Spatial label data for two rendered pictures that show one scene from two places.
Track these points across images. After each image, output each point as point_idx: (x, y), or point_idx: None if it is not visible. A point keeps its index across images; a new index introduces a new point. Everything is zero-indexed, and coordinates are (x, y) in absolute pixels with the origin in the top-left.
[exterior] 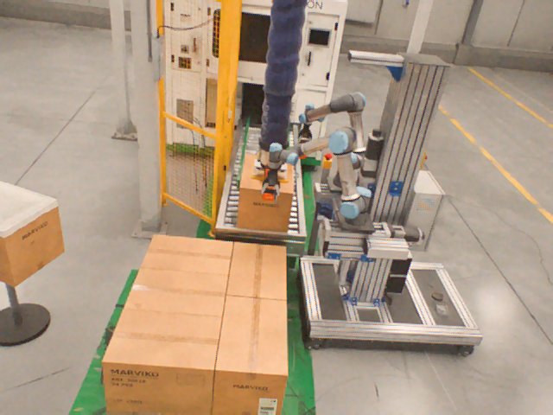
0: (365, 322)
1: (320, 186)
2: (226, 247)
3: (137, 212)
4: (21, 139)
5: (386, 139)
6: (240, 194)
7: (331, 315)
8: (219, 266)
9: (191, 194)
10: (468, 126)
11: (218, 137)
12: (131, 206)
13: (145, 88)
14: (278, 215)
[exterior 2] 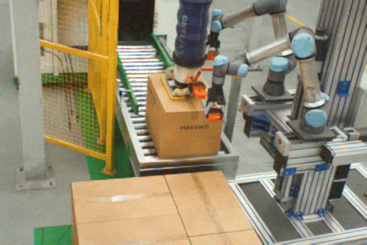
0: (320, 236)
1: (249, 97)
2: (160, 183)
3: (11, 160)
4: None
5: (334, 37)
6: (166, 119)
7: (282, 235)
8: (163, 205)
9: (62, 130)
10: (306, 21)
11: (112, 59)
12: (0, 154)
13: (26, 12)
14: (208, 137)
